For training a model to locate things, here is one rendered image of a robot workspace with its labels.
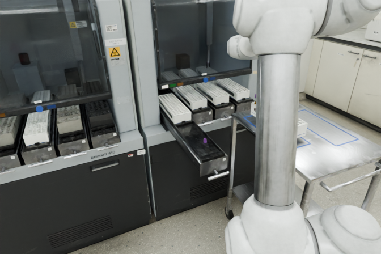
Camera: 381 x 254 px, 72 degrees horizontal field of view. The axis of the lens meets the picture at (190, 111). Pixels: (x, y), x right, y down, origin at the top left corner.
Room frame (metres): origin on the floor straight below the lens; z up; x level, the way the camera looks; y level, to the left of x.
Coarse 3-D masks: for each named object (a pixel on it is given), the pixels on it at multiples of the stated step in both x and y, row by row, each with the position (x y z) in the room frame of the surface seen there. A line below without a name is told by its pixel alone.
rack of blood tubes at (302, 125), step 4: (252, 104) 1.24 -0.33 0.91; (252, 108) 1.24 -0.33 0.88; (300, 120) 1.06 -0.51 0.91; (300, 124) 1.02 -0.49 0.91; (304, 124) 1.02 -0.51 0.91; (300, 128) 1.01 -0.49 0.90; (304, 128) 1.02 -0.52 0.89; (300, 132) 1.01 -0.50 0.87; (304, 132) 1.02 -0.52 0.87; (300, 136) 1.01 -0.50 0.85
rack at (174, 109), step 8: (160, 96) 1.48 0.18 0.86; (168, 96) 1.47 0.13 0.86; (160, 104) 1.44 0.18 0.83; (168, 104) 1.36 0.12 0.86; (176, 104) 1.37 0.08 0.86; (168, 112) 1.37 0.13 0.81; (176, 112) 1.27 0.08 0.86; (184, 112) 1.27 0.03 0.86; (176, 120) 1.22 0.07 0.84; (184, 120) 1.24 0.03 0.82
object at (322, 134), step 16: (240, 112) 1.32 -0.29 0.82; (304, 112) 1.31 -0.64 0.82; (320, 128) 1.13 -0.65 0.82; (336, 128) 1.13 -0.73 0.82; (304, 144) 0.99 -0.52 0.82; (320, 144) 0.99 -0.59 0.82; (336, 144) 0.99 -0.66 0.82; (352, 144) 0.98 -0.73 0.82; (368, 144) 0.98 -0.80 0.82; (304, 160) 0.87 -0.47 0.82; (320, 160) 0.87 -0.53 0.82; (336, 160) 0.87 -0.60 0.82; (352, 160) 0.87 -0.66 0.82; (368, 160) 0.86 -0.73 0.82; (304, 176) 0.78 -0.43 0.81; (320, 176) 0.77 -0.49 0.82; (368, 176) 0.82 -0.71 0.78; (240, 192) 1.26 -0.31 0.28; (304, 192) 0.77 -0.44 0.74; (368, 192) 0.93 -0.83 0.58; (304, 208) 0.76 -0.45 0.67; (320, 208) 1.11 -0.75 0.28; (368, 208) 0.91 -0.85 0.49
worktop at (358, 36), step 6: (354, 30) 3.31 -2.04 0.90; (360, 30) 3.30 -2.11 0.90; (330, 36) 3.08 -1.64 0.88; (336, 36) 3.00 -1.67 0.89; (342, 36) 2.95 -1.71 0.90; (348, 36) 2.95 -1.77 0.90; (354, 36) 2.94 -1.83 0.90; (360, 36) 2.93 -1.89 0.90; (360, 42) 2.74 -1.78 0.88; (366, 42) 2.68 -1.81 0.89; (372, 42) 2.64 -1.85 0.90; (378, 42) 2.64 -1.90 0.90
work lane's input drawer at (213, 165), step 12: (168, 120) 1.28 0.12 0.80; (192, 120) 1.25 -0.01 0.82; (180, 132) 1.13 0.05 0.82; (192, 132) 1.15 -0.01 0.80; (204, 132) 1.12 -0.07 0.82; (180, 144) 1.09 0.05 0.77; (192, 144) 1.04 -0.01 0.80; (204, 144) 1.04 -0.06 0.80; (216, 144) 1.03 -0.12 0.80; (192, 156) 0.96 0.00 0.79; (204, 156) 0.92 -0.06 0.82; (216, 156) 0.92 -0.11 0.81; (204, 168) 0.89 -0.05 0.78; (216, 168) 0.92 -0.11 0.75
